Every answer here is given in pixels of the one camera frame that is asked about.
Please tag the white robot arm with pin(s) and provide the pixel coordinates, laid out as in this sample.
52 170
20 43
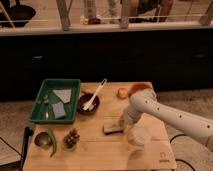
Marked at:
197 127

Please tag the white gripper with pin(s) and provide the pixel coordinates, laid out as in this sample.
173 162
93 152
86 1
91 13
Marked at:
123 124

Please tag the grey square sponge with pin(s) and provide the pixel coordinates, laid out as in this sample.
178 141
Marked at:
58 110

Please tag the black clamp stand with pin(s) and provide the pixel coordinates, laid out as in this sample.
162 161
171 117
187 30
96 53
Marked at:
28 132

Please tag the clear plastic cup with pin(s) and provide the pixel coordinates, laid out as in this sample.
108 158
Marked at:
138 136

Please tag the orange bowl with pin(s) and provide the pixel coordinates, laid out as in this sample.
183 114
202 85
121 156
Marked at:
138 87

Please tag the green plastic tray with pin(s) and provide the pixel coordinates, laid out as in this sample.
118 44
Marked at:
43 114

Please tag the black whiteboard eraser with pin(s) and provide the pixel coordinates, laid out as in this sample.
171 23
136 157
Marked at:
111 128

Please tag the small metal bowl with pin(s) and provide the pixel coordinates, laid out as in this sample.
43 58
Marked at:
43 140

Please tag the small metal clip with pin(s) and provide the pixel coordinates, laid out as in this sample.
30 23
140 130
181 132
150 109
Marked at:
46 100

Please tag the pine cone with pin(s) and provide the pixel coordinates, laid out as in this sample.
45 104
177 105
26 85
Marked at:
71 139

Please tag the small yellow bread piece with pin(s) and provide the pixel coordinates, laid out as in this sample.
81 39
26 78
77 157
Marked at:
122 93

